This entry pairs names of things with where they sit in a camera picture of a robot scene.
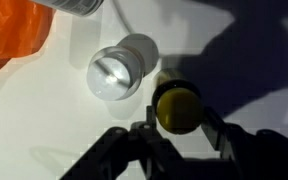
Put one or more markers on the orange plastic bag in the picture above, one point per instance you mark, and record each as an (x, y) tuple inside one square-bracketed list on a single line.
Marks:
[(10, 30)]

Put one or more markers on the small white-capped supplement bottle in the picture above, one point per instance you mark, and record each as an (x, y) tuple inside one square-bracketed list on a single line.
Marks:
[(114, 76)]

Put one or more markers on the dark bottle with yellow cap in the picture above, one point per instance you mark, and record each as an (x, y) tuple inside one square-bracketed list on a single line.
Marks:
[(179, 111)]

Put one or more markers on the tall white cylindrical bottle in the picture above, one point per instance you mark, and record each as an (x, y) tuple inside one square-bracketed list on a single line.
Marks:
[(74, 5)]

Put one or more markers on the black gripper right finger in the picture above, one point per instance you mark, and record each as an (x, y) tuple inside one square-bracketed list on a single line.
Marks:
[(267, 156)]

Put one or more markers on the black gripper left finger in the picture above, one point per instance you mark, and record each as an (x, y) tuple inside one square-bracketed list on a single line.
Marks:
[(130, 153)]

